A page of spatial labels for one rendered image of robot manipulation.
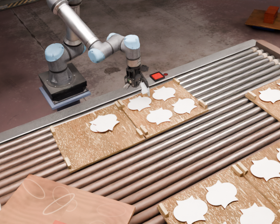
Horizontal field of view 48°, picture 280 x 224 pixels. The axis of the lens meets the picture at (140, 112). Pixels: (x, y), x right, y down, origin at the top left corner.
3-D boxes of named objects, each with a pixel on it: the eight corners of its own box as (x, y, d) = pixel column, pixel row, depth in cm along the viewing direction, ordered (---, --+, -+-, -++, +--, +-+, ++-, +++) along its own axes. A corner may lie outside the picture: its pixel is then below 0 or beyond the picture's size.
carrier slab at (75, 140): (50, 130, 175) (49, 128, 174) (117, 105, 188) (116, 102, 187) (70, 173, 151) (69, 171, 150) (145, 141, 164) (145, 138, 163)
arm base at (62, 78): (47, 74, 209) (43, 62, 202) (69, 69, 213) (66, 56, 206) (51, 88, 199) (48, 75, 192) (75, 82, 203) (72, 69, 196)
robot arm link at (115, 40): (99, 38, 162) (114, 44, 156) (115, 29, 168) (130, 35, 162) (102, 51, 167) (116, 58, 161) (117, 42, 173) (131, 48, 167)
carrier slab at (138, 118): (117, 104, 189) (116, 102, 188) (174, 81, 203) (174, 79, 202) (146, 139, 165) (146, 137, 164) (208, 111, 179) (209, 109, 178)
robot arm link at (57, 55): (44, 66, 199) (39, 48, 189) (61, 57, 206) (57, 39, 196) (56, 74, 193) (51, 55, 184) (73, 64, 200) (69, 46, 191)
